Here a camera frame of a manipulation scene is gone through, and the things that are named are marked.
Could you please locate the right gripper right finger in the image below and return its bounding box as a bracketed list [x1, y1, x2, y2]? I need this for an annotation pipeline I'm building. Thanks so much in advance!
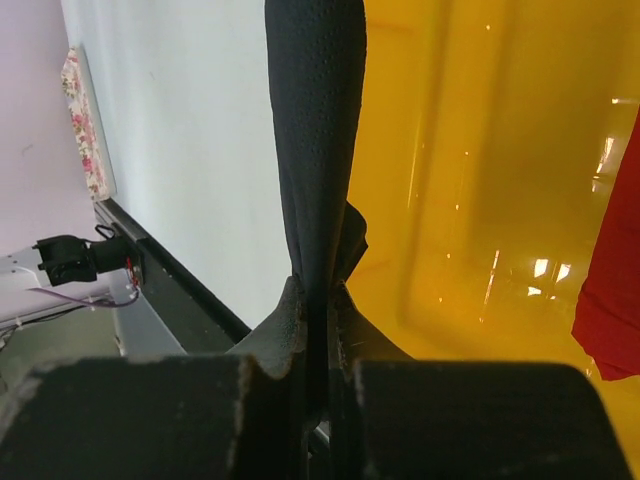
[327, 286, 632, 479]

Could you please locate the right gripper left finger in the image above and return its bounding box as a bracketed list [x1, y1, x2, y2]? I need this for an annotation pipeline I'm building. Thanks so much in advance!
[1, 277, 306, 479]

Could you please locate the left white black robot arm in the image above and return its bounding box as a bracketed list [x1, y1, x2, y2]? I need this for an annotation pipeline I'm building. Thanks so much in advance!
[1, 235, 142, 298]

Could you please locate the red rolled napkin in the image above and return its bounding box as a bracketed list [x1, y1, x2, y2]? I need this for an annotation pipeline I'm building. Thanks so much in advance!
[572, 120, 639, 381]

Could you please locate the yellow plastic bin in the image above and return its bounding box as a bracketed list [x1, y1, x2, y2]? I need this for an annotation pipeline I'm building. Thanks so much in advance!
[344, 0, 640, 386]

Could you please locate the floral cloth mat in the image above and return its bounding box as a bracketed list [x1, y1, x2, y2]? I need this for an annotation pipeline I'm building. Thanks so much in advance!
[61, 46, 117, 203]

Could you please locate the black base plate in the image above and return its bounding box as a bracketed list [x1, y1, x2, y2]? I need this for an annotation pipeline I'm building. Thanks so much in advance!
[101, 200, 250, 354]

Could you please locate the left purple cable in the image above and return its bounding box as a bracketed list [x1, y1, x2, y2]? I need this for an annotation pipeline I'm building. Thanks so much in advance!
[27, 285, 141, 309]

